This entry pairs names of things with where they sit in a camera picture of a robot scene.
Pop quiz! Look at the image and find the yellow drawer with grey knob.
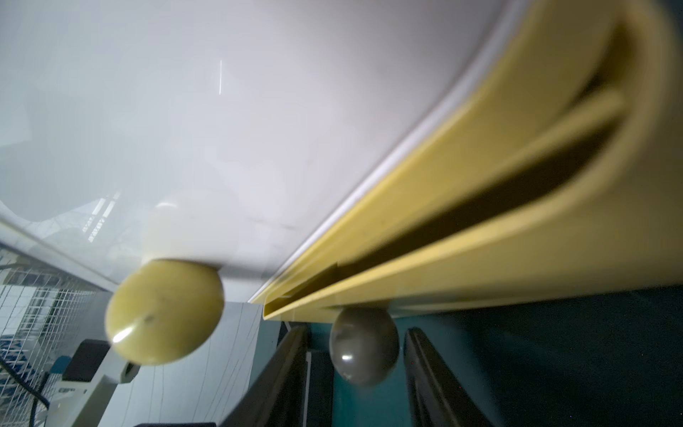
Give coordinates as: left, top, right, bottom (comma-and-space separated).
250, 0, 683, 388

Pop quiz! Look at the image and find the white drawer with yellow knob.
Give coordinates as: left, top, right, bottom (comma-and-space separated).
0, 0, 513, 367

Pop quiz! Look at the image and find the white wire basket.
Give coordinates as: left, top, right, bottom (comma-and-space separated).
1, 245, 101, 426

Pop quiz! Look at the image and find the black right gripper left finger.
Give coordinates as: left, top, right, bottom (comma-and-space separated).
221, 326, 309, 426

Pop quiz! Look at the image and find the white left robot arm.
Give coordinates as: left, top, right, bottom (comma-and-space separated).
46, 326, 309, 426

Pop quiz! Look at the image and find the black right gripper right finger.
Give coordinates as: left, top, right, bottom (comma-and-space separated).
404, 327, 491, 426

